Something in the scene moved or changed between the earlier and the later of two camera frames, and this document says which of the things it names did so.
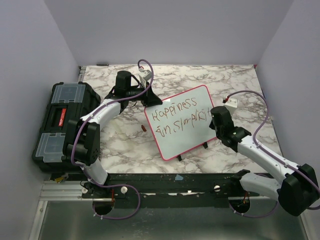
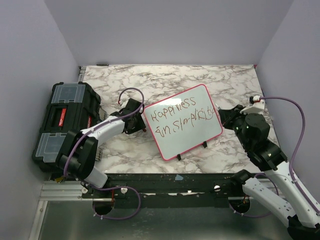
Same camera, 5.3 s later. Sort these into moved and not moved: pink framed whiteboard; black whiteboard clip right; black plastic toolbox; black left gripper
Moved: black left gripper
Not moved: black whiteboard clip right; black plastic toolbox; pink framed whiteboard
